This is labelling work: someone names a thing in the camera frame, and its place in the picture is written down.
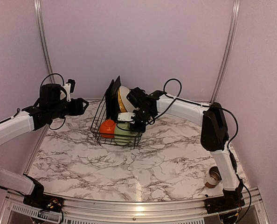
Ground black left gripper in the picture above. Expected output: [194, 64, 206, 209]
[48, 97, 88, 119]

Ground yellow polka dot plate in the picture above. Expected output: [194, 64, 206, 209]
[117, 90, 127, 112]

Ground round brown rim floral plate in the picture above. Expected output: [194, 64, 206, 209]
[119, 86, 135, 112]

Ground light green mug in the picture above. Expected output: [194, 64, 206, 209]
[114, 123, 140, 146]

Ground black square floral plate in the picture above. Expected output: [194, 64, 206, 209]
[105, 79, 115, 119]

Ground white ceramic bowl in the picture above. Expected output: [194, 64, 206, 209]
[99, 119, 116, 139]

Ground brown grey metal-lined cup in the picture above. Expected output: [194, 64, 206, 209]
[203, 166, 222, 188]

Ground white square floral plate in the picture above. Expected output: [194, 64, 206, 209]
[113, 76, 121, 119]

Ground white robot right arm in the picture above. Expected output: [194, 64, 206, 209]
[126, 91, 240, 209]

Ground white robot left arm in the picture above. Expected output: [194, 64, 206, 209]
[0, 98, 89, 208]

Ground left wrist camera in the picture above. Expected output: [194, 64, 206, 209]
[39, 79, 76, 104]

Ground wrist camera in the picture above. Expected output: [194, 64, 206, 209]
[39, 79, 76, 104]
[118, 112, 135, 123]

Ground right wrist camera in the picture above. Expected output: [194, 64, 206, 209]
[118, 112, 135, 123]

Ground black wire dish rack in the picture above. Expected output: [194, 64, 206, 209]
[90, 97, 142, 148]

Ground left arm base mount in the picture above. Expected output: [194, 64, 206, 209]
[23, 185, 63, 212]

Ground aluminium frame rail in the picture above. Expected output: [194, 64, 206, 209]
[0, 188, 270, 224]

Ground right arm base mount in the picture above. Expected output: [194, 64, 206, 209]
[204, 183, 245, 214]

